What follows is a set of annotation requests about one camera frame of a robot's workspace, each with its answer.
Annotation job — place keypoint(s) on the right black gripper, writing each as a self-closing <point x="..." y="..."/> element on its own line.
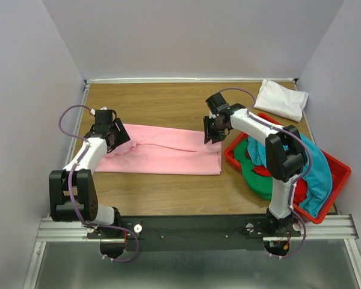
<point x="207" y="132"/>

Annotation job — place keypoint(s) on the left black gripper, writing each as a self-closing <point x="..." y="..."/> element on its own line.
<point x="123" y="135"/>

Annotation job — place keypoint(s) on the pink t shirt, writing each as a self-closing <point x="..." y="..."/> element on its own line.
<point x="160" y="150"/>

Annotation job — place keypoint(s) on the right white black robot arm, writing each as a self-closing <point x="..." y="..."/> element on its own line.
<point x="287" y="159"/>

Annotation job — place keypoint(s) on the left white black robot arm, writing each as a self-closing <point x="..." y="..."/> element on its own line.
<point x="72" y="192"/>

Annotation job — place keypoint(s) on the green t shirt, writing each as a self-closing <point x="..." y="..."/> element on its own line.
<point x="241" y="155"/>

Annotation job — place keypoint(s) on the folded white t shirt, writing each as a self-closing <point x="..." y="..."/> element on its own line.
<point x="277" y="99"/>

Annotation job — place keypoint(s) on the red t shirt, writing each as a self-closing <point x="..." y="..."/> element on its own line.
<point x="299" y="189"/>

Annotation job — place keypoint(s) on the blue t shirt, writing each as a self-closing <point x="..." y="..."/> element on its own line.
<point x="319" y="179"/>

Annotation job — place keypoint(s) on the red plastic bin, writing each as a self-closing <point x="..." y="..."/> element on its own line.
<point x="340" y="174"/>

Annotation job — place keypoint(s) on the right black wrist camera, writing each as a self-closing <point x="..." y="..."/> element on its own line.
<point x="217" y="105"/>

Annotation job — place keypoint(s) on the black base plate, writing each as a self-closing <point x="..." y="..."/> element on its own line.
<point x="189" y="233"/>

